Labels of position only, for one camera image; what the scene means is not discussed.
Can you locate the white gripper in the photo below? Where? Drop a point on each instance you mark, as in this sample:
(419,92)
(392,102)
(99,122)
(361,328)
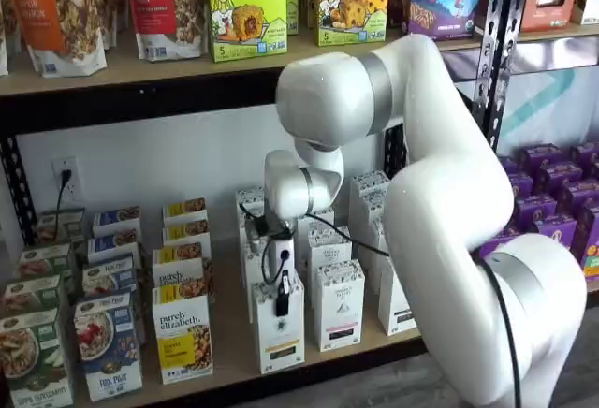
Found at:
(292,244)

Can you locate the white box yellow strip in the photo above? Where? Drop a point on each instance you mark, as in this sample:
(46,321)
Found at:
(281,342)
(242,235)
(250,194)
(250,267)

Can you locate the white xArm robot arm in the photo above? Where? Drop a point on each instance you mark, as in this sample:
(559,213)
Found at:
(444,216)

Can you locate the white box pink strip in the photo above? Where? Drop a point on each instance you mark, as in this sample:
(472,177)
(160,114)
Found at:
(327,258)
(341,305)
(327,211)

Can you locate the wooden shelf board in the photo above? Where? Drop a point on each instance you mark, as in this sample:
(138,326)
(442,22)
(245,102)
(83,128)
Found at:
(552,33)
(140,68)
(229,333)

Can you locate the white box dark strip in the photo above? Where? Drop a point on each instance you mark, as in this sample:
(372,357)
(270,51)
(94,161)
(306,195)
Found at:
(374,204)
(369,181)
(376,272)
(395,305)

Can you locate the white yellow Purely Elizabeth box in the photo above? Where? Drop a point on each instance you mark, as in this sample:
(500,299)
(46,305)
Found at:
(178,270)
(185,211)
(182,333)
(187,235)

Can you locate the purple Annie's snack box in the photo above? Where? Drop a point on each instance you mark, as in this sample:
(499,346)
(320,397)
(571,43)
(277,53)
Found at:
(587,235)
(493,246)
(543,157)
(533,214)
(520,185)
(585,151)
(557,235)
(580,195)
(561,176)
(510,164)

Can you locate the green apple cinnamon oatmeal box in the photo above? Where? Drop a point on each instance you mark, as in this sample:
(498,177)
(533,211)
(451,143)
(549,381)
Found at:
(49,230)
(28,293)
(44,260)
(33,356)

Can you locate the black metal shelf rack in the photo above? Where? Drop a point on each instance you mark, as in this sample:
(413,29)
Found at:
(140,104)
(503,29)

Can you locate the purple orange snack box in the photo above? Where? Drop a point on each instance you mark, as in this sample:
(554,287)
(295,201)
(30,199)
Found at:
(592,263)

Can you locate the yellow Bobo's peanut butter box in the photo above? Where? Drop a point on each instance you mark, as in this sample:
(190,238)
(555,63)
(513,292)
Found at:
(355,1)

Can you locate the red label granola bag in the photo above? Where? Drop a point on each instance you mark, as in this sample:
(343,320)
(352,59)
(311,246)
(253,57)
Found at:
(150,1)

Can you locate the white plastic sheet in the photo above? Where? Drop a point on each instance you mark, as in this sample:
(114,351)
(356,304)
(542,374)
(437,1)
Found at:
(552,99)

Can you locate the orange label granola bag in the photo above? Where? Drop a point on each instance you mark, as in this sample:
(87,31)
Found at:
(42,19)

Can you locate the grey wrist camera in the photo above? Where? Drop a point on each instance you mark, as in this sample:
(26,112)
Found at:
(256,230)

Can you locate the white wall outlet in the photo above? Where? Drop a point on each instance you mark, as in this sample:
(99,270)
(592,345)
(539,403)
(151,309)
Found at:
(75,183)

